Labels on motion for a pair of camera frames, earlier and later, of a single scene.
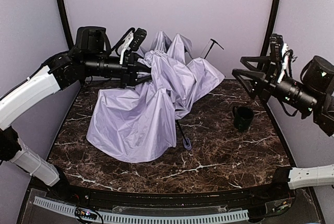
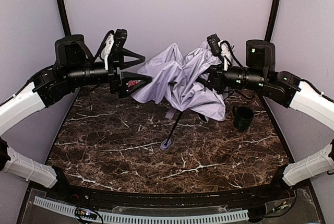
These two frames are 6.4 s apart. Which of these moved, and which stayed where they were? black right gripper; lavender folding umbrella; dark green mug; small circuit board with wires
Moved: black right gripper; lavender folding umbrella
Stayed: dark green mug; small circuit board with wires
